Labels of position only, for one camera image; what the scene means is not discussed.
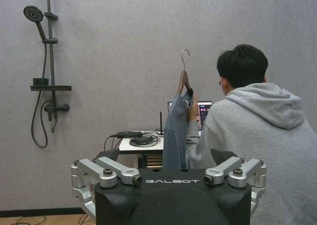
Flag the black floor cable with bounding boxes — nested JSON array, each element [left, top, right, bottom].
[[0, 209, 90, 225]]

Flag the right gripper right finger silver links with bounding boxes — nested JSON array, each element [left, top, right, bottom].
[[204, 149, 267, 215]]

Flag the black antenna on round base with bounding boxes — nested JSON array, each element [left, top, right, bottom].
[[156, 111, 165, 136]]

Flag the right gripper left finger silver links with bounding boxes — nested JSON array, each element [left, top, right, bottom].
[[71, 149, 143, 218]]

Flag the black shower shelf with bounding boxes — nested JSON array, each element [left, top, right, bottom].
[[30, 85, 73, 92]]

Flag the drawer unit with yellow stripes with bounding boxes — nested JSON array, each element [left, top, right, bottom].
[[138, 154, 164, 169]]

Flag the black shower head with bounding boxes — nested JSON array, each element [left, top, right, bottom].
[[23, 5, 47, 41]]

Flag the black power adapter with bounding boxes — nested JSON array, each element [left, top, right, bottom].
[[110, 131, 144, 139]]

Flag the black shower hose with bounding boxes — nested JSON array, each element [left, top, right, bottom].
[[31, 43, 49, 149]]

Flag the black shower mixer tap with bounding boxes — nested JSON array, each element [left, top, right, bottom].
[[42, 99, 71, 122]]

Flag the person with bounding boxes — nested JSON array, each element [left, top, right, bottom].
[[185, 44, 317, 225]]

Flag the coiled black cable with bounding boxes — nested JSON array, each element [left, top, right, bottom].
[[129, 134, 162, 147]]

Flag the wooden hanger with metal hook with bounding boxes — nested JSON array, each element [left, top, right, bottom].
[[176, 49, 194, 96]]

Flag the small black box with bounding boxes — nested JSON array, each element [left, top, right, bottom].
[[33, 78, 49, 87]]

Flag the small white table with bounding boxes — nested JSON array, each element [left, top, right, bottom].
[[118, 130, 167, 169]]

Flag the blue-grey garment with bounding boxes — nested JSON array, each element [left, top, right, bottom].
[[163, 92, 194, 171]]

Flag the open laptop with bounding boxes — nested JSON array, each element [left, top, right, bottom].
[[167, 101, 213, 137]]

